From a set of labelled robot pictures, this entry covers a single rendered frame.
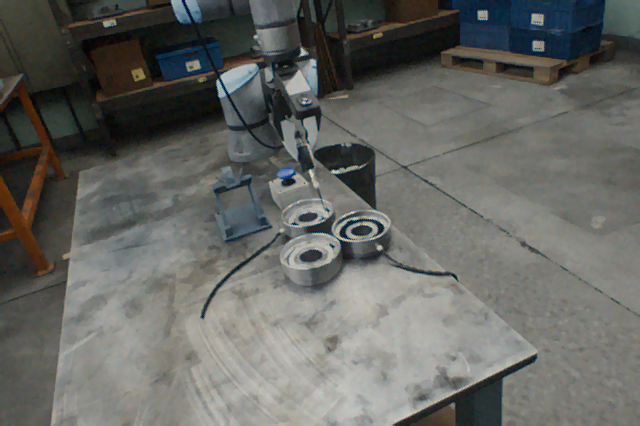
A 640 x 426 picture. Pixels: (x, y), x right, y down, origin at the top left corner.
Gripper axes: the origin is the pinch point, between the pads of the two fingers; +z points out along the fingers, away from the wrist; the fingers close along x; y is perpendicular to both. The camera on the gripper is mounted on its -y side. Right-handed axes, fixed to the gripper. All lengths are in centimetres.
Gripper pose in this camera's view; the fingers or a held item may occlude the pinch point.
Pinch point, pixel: (304, 153)
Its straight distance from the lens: 97.7
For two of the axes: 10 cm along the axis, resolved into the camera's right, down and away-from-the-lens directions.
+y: -3.4, -4.0, 8.5
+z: 1.6, 8.7, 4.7
